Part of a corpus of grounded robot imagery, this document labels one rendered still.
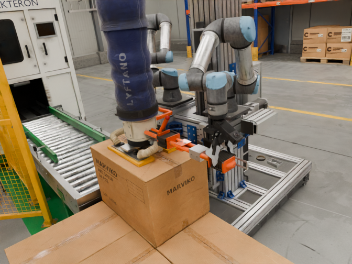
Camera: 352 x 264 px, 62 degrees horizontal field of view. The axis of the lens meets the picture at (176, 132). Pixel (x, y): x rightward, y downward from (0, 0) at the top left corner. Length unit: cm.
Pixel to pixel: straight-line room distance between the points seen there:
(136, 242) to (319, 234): 145
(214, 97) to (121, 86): 57
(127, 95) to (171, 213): 65
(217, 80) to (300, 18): 919
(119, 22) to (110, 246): 112
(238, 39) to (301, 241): 159
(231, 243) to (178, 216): 30
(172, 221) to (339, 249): 133
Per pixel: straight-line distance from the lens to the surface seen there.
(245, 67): 165
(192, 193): 161
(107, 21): 144
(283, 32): 1037
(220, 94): 108
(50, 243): 185
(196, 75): 121
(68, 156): 283
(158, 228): 155
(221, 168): 118
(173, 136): 140
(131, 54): 144
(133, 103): 148
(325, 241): 252
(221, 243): 160
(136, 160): 152
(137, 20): 144
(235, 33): 147
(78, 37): 1165
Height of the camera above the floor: 166
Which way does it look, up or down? 23 degrees down
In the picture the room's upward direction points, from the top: 6 degrees counter-clockwise
